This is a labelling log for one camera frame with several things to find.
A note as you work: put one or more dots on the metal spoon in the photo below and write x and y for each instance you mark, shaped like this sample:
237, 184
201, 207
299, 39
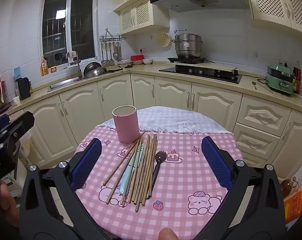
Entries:
254, 83

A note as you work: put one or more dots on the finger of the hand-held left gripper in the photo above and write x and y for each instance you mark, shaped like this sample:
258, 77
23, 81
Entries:
18, 125
0, 125

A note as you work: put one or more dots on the cooking oil bottle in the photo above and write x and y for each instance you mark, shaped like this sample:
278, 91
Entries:
288, 190

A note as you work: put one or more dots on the steel steamer pot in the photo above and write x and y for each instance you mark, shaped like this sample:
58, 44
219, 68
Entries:
187, 46

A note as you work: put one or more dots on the pink cup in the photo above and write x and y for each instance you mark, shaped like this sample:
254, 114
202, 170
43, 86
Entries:
126, 127

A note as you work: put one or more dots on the red cutlery holder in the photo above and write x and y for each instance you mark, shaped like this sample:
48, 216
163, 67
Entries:
1, 92

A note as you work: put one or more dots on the beige kitchen countertop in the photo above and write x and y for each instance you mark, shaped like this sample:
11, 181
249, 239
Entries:
146, 70

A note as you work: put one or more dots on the orange bag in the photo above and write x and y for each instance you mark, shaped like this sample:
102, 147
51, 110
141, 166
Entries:
295, 205

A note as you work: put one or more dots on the steel spatula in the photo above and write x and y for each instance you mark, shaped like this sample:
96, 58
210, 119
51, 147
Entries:
112, 61

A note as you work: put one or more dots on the steel ladle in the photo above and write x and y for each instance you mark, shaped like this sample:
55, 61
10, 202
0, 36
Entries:
103, 62

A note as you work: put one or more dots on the yellow round steamer tray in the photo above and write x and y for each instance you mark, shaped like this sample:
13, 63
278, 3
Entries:
164, 39

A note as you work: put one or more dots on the small white cup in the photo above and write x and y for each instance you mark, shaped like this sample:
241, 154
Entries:
15, 101

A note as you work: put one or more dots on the steel mixing bowl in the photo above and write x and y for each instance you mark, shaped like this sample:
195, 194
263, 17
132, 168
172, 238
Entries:
96, 72

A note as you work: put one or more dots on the white fringed cloth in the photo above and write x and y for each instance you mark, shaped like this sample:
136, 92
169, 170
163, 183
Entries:
166, 121

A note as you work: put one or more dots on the pink rag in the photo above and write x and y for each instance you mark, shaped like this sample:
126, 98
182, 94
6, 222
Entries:
72, 55

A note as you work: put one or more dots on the person's right hand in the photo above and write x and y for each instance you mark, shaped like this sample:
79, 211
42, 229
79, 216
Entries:
168, 234

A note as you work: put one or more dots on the steel sink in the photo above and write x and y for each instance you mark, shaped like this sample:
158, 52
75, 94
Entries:
63, 83

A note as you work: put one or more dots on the dark sauce bottle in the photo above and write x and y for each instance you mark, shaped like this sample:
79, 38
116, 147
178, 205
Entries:
296, 80

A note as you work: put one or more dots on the steel spoon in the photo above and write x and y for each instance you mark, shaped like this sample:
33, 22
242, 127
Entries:
115, 53

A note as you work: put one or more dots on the person's left hand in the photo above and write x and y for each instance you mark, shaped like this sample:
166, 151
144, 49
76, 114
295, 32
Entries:
3, 202

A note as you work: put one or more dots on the steel faucet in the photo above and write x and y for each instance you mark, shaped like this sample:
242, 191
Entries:
79, 70

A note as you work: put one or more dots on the steel colander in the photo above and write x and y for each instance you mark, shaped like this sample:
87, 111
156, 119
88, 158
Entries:
92, 66

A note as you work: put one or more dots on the black wall utensil rack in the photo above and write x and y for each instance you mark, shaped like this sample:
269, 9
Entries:
112, 38

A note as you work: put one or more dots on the blue wall card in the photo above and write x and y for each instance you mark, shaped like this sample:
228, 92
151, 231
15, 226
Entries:
17, 73

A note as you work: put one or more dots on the black gas hob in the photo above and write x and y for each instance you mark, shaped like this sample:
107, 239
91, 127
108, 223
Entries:
198, 74

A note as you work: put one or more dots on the orange bottle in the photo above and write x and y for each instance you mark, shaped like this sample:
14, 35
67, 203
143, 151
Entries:
44, 67

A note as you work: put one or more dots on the pink checked tablecloth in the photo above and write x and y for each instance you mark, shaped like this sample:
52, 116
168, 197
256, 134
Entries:
181, 180

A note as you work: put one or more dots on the metal fork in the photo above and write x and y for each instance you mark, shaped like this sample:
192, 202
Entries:
158, 158

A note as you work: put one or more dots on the red container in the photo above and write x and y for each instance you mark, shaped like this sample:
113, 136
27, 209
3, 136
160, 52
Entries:
137, 58

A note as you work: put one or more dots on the small red box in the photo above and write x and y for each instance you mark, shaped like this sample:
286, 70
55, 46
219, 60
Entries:
53, 69

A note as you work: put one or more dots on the barred kitchen window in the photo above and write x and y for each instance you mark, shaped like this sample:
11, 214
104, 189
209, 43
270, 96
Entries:
56, 30

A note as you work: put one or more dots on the bundle of wooden chopsticks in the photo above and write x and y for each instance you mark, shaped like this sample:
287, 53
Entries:
143, 170

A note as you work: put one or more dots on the cream cabinet drawer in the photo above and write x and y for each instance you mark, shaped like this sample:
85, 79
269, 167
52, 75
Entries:
255, 138
263, 115

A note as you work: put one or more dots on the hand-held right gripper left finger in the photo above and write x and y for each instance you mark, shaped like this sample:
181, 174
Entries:
87, 165

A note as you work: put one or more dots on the black induction cooker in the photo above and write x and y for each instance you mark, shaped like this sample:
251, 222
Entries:
186, 60

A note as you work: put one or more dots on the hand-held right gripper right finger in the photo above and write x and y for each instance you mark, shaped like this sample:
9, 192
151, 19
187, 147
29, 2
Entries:
217, 165

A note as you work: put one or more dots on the light blue knife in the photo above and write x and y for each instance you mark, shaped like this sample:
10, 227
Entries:
127, 177

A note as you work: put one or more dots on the black kettle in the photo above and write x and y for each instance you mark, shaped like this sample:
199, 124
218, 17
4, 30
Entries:
23, 88

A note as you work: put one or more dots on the white bowl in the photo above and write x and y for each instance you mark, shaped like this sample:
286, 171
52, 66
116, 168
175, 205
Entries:
138, 62
147, 61

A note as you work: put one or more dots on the green electric cooker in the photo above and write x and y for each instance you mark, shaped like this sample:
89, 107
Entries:
278, 80

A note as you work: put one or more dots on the cream lattice wall cabinet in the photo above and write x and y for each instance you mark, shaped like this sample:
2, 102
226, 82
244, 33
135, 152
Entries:
143, 17
273, 2

